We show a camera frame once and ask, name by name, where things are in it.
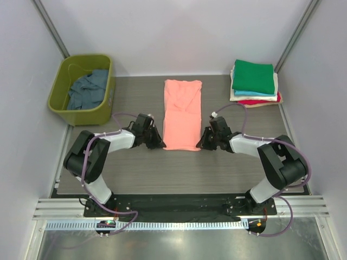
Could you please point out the green folded t shirt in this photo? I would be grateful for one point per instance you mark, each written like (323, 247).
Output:
(253, 77)

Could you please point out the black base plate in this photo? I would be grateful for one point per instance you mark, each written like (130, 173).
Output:
(180, 208)

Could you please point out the white folded t shirt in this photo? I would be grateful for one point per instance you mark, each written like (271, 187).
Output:
(233, 97)

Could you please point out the tan folded t shirt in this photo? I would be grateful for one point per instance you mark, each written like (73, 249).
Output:
(280, 100)

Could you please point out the olive green plastic bin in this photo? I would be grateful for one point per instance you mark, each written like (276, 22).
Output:
(72, 69)

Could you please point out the blue grey t shirt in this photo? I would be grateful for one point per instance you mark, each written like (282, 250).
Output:
(88, 91)

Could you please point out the left aluminium frame post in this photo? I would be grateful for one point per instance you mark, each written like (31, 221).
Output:
(50, 27)

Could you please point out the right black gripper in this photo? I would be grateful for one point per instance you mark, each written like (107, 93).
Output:
(203, 143)

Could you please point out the red folded t shirt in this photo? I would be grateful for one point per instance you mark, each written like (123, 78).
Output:
(256, 103)

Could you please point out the light blue folded t shirt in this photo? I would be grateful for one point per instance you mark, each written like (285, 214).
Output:
(250, 93)

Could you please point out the salmon pink t shirt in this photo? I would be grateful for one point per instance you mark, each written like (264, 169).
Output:
(182, 115)

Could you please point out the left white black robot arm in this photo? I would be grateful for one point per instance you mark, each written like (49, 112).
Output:
(86, 158)

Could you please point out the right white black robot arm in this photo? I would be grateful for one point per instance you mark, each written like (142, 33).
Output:
(282, 162)

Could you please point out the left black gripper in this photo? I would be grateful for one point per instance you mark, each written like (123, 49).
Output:
(158, 142)

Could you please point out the white slotted cable duct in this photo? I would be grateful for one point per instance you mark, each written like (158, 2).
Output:
(105, 225)

